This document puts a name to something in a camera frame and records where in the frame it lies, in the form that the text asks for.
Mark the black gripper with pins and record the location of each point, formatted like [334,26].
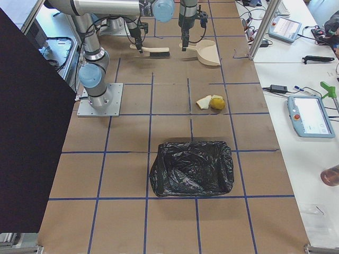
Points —
[134,32]
[186,23]

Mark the cream brush with black bristles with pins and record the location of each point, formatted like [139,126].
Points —
[153,52]

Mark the cream plastic dustpan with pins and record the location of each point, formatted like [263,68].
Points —
[207,52]

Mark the black bag lined bin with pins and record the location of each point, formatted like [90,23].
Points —
[203,168]

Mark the yellow lemon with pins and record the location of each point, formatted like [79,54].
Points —
[217,102]

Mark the blue teach pendant far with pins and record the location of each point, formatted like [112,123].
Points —
[284,29]

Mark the blue teach pendant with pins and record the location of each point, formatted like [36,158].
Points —
[308,117]
[284,29]

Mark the black power adapter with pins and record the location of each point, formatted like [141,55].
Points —
[278,89]

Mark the blue teach pendant near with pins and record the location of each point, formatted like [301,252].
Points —
[308,117]

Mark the green plastic tool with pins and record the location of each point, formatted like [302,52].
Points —
[331,90]

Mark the aluminium frame post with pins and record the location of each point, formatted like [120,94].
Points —
[267,18]

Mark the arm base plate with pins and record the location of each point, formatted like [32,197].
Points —
[106,105]

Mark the black handle tool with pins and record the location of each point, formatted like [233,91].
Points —
[317,59]

